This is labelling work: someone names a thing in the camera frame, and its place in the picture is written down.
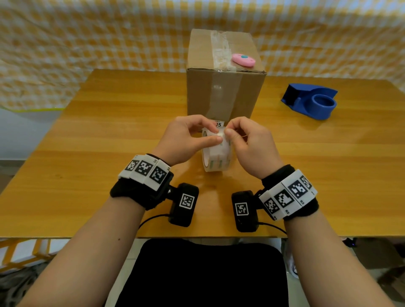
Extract person's left hand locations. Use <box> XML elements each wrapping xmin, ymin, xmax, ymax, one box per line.
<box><xmin>151</xmin><ymin>114</ymin><xmax>224</xmax><ymax>167</ymax></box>

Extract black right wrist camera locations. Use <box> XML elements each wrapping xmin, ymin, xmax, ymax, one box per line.
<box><xmin>231</xmin><ymin>190</ymin><xmax>261</xmax><ymax>233</ymax></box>

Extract black right camera cable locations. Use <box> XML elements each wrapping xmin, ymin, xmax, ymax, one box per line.
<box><xmin>258</xmin><ymin>222</ymin><xmax>288</xmax><ymax>235</ymax></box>

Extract black right wristband white markers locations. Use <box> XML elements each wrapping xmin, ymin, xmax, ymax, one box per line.
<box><xmin>258</xmin><ymin>164</ymin><xmax>319</xmax><ymax>221</ymax></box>

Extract person's black trousers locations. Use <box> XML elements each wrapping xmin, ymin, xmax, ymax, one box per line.
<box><xmin>114</xmin><ymin>238</ymin><xmax>289</xmax><ymax>307</ymax></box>

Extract black left wristband white markers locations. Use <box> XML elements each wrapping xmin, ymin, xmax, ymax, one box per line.
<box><xmin>110</xmin><ymin>154</ymin><xmax>175</xmax><ymax>211</ymax></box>

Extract black camera cable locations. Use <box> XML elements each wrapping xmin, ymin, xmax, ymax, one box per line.
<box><xmin>258</xmin><ymin>222</ymin><xmax>288</xmax><ymax>235</ymax></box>
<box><xmin>138</xmin><ymin>213</ymin><xmax>171</xmax><ymax>230</ymax></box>

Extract black left camera cable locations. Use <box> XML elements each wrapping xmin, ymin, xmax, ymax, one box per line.
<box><xmin>138</xmin><ymin>213</ymin><xmax>171</xmax><ymax>230</ymax></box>

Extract person's right hand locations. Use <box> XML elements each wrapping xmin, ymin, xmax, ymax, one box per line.
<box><xmin>224</xmin><ymin>116</ymin><xmax>285</xmax><ymax>180</ymax></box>

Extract pink oval cutter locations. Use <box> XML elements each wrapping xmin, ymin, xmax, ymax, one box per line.
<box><xmin>231</xmin><ymin>53</ymin><xmax>256</xmax><ymax>68</ymax></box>

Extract brown cardboard box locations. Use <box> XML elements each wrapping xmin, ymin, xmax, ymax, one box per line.
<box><xmin>186</xmin><ymin>29</ymin><xmax>267</xmax><ymax>127</ymax></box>

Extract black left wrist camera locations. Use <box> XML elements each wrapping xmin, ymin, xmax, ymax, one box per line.
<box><xmin>168</xmin><ymin>183</ymin><xmax>200</xmax><ymax>228</ymax></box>

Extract person's left forearm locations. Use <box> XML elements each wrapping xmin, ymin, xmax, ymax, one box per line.
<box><xmin>17</xmin><ymin>197</ymin><xmax>146</xmax><ymax>307</ymax></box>

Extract clear tape roll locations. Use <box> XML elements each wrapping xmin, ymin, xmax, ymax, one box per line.
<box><xmin>201</xmin><ymin>126</ymin><xmax>233</xmax><ymax>173</ymax></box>

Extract black wristband white markers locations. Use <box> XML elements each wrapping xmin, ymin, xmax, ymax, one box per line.
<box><xmin>110</xmin><ymin>154</ymin><xmax>175</xmax><ymax>211</ymax></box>
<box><xmin>258</xmin><ymin>164</ymin><xmax>319</xmax><ymax>221</ymax></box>

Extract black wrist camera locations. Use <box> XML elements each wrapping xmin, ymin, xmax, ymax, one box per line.
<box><xmin>168</xmin><ymin>183</ymin><xmax>200</xmax><ymax>228</ymax></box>
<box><xmin>231</xmin><ymin>190</ymin><xmax>261</xmax><ymax>233</ymax></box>

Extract yellow metal frame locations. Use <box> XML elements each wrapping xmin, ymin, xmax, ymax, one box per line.
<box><xmin>0</xmin><ymin>239</ymin><xmax>70</xmax><ymax>274</ymax></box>

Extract person's right forearm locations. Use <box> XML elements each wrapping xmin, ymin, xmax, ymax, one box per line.
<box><xmin>283</xmin><ymin>208</ymin><xmax>396</xmax><ymax>307</ymax></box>

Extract blue tape dispenser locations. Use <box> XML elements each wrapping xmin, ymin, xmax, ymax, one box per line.
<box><xmin>281</xmin><ymin>83</ymin><xmax>338</xmax><ymax>121</ymax></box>

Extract yellow white checkered cloth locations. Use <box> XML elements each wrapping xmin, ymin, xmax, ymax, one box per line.
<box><xmin>0</xmin><ymin>0</ymin><xmax>405</xmax><ymax>111</ymax></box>

